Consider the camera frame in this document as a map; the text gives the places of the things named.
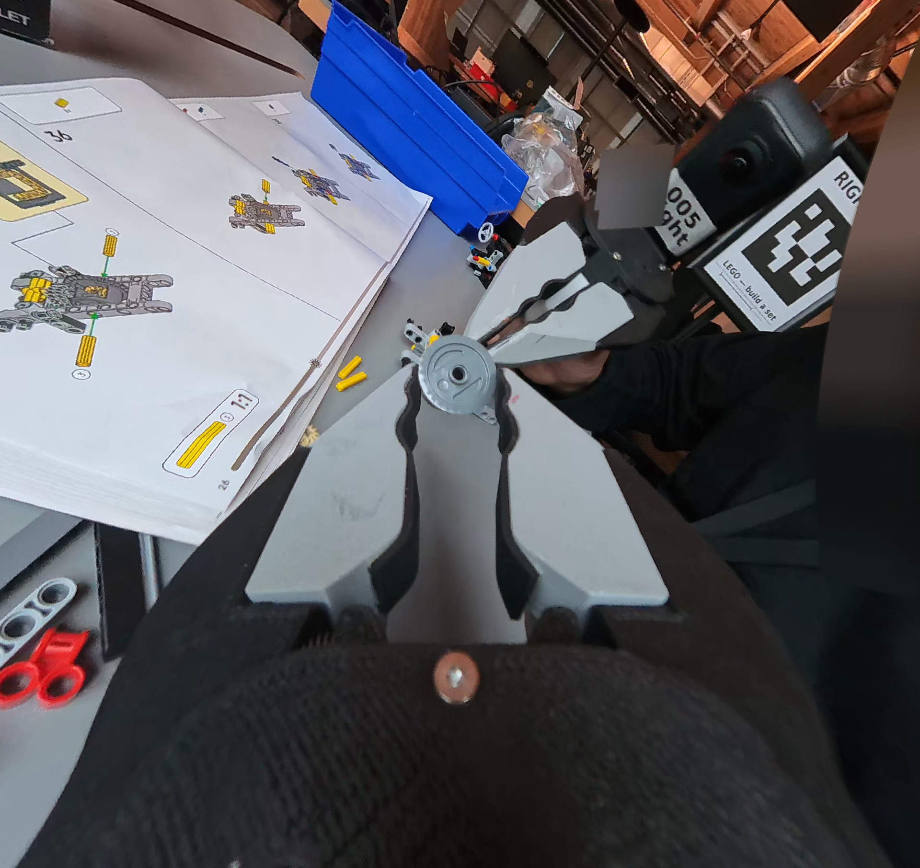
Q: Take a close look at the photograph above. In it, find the clear plastic bag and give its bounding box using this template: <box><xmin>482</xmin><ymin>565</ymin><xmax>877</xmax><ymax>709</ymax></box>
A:
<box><xmin>500</xmin><ymin>87</ymin><xmax>598</xmax><ymax>202</ymax></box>

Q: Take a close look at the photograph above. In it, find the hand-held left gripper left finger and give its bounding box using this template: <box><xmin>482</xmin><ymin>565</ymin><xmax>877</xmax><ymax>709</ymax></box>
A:
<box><xmin>244</xmin><ymin>363</ymin><xmax>423</xmax><ymax>615</ymax></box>

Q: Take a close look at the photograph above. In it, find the blue plastic bin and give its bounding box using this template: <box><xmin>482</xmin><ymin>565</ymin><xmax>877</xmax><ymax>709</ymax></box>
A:
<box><xmin>310</xmin><ymin>0</ymin><xmax>530</xmax><ymax>238</ymax></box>

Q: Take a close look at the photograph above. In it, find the grey lego chassis assembly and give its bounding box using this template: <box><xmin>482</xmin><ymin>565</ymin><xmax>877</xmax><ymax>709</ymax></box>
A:
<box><xmin>400</xmin><ymin>319</ymin><xmax>458</xmax><ymax>366</ymax></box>

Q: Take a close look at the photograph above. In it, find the grey parts tray black rim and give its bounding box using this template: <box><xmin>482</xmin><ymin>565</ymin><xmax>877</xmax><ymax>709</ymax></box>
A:
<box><xmin>0</xmin><ymin>516</ymin><xmax>156</xmax><ymax>811</ymax></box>

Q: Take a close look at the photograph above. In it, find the lego instruction booklet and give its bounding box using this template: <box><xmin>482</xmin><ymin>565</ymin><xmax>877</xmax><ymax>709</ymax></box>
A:
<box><xmin>0</xmin><ymin>77</ymin><xmax>434</xmax><ymax>547</ymax></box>

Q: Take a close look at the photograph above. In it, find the grey round lego differential piece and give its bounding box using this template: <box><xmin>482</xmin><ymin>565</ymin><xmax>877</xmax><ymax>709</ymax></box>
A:
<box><xmin>417</xmin><ymin>335</ymin><xmax>501</xmax><ymax>425</ymax></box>

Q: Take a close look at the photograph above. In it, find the red lego connector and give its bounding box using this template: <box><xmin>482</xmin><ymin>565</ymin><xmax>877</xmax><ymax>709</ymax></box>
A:
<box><xmin>0</xmin><ymin>626</ymin><xmax>92</xmax><ymax>710</ymax></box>

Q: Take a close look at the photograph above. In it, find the black floor lamp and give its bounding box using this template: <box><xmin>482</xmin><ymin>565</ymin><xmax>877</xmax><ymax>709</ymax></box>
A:
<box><xmin>574</xmin><ymin>0</ymin><xmax>652</xmax><ymax>104</ymax></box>

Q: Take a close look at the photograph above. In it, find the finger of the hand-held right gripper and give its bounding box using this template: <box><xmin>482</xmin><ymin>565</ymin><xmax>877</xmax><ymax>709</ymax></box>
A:
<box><xmin>490</xmin><ymin>280</ymin><xmax>637</xmax><ymax>368</ymax></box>
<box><xmin>465</xmin><ymin>223</ymin><xmax>596</xmax><ymax>344</ymax></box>

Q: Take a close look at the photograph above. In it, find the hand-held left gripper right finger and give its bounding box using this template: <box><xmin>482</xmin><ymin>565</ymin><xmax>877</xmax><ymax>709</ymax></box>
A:
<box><xmin>493</xmin><ymin>370</ymin><xmax>671</xmax><ymax>630</ymax></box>

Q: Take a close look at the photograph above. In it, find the person's dark clothing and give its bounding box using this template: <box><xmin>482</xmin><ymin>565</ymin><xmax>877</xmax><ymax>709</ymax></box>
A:
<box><xmin>668</xmin><ymin>444</ymin><xmax>920</xmax><ymax>868</ymax></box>

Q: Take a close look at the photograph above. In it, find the grey lego beam with holes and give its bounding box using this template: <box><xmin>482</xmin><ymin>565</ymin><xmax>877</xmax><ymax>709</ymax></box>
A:
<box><xmin>0</xmin><ymin>576</ymin><xmax>79</xmax><ymax>668</ymax></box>

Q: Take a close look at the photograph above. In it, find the person's right hand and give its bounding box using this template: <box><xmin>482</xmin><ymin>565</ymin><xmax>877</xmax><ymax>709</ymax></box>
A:
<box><xmin>517</xmin><ymin>349</ymin><xmax>613</xmax><ymax>396</ymax></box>

